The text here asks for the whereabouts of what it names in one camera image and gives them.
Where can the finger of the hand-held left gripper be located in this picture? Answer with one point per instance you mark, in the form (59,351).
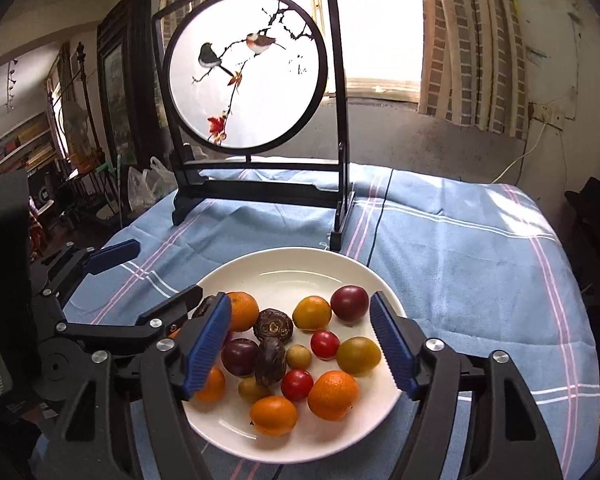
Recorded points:
(165,312)
(115,255)

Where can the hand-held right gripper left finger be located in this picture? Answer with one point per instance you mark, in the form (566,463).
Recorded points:
(207,345)

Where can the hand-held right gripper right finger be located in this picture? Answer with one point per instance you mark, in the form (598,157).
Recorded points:
(390,345)

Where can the small yellow cherry tomato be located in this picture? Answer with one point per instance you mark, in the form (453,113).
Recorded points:
(252,389)
(298,356)

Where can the large orange mandarin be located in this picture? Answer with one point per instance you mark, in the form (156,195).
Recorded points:
(333,395)

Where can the white round plate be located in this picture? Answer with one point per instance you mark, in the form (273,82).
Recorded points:
(280,280)

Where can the red cherry tomato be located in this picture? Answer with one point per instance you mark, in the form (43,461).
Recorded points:
(324,344)
(296,385)

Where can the clear plastic bag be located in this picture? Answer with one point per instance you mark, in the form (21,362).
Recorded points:
(147,185)

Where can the blue checked tablecloth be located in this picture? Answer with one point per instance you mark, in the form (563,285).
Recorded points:
(455,260)

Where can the dark framed painting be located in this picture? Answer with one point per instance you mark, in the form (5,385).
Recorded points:
(122,85)

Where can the round bird painting table screen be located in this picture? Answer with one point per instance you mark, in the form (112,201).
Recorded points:
(245,85)

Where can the black hat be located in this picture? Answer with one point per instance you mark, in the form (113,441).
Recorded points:
(592,200)

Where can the wall bookshelf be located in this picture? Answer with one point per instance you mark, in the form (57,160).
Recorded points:
(20,145)

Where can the white wall socket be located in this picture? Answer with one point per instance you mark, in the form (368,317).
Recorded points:
(546,116)

